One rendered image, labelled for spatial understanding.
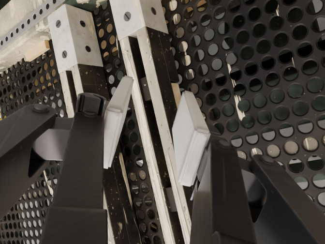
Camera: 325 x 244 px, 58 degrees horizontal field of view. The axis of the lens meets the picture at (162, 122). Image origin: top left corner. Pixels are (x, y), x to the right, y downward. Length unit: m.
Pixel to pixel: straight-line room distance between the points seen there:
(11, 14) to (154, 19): 0.44
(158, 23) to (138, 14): 0.04
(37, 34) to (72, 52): 0.18
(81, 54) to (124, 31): 0.13
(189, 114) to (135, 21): 0.37
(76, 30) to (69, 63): 0.07
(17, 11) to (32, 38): 0.08
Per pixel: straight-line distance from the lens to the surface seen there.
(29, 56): 0.85
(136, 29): 0.51
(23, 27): 0.80
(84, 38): 0.64
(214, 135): 0.16
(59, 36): 0.65
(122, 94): 0.15
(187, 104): 0.17
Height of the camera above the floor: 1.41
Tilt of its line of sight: 32 degrees down
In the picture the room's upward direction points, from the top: 172 degrees counter-clockwise
